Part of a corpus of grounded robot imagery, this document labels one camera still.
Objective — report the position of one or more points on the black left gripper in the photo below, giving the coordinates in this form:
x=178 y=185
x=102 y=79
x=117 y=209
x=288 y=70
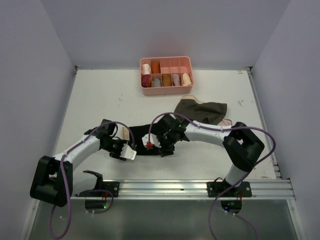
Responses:
x=117 y=155

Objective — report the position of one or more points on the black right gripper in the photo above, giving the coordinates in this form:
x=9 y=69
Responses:
x=164 y=149

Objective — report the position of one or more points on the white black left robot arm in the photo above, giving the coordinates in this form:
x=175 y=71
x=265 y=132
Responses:
x=53 y=181

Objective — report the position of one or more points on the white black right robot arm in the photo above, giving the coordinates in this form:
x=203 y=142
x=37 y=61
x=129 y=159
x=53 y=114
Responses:
x=173 y=124

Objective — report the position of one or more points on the olive green underwear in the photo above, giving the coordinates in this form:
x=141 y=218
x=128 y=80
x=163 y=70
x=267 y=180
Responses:
x=204 y=112

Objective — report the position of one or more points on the light pink underwear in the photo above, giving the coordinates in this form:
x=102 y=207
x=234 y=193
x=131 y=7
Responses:
x=225 y=122

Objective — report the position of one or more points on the grey rolled underwear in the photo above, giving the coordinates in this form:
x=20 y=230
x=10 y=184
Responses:
x=156 y=83

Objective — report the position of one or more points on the pale pink rolled underwear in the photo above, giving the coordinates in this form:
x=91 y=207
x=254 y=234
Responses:
x=176 y=79

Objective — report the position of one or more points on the mustard brown rolled underwear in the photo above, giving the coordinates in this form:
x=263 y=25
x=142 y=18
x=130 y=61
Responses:
x=166 y=80

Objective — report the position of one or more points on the peach rolled underwear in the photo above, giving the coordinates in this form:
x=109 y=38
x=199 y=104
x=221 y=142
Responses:
x=186 y=80

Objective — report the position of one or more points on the maroon rolled underwear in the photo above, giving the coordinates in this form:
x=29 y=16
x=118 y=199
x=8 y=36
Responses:
x=146 y=81

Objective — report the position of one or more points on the white pink rolled underwear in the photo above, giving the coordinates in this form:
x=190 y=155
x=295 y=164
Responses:
x=146 y=69

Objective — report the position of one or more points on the orange rolled underwear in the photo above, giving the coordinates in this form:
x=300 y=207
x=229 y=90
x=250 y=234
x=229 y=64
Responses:
x=155 y=67

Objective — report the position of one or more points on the pink divided storage box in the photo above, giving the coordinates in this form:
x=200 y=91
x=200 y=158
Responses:
x=169 y=64

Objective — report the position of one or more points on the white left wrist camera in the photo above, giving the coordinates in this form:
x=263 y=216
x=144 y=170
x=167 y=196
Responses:
x=128 y=153

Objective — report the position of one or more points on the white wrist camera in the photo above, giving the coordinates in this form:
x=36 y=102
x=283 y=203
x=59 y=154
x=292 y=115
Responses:
x=128 y=153
x=150 y=141

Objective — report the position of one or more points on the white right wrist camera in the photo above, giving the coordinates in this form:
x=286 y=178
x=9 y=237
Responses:
x=150 y=141

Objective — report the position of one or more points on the aluminium frame rail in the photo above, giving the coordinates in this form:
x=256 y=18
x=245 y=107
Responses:
x=266 y=189

